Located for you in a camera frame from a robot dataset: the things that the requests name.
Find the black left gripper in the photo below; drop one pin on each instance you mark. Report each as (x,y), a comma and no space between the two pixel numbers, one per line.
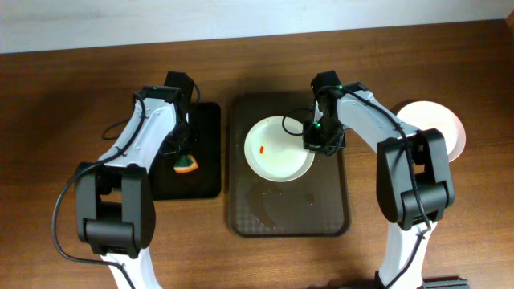
(181,148)

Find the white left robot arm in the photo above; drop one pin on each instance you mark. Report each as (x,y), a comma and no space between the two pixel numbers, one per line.
(115,211)

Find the small black tray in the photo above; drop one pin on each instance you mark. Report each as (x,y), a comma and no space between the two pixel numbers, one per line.
(204,182)

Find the white plate with red stain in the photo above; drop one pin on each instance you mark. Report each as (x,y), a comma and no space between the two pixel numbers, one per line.
(427,114)

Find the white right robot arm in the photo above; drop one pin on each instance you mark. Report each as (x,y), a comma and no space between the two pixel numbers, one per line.
(414,184)

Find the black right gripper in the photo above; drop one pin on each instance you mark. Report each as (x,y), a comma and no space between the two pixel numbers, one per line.
(321,144)

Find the brown checkered serving tray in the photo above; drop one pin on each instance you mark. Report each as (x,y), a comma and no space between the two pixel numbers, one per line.
(313,205)

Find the green and yellow sponge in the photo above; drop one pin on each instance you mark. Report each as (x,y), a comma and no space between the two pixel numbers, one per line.
(185,164)

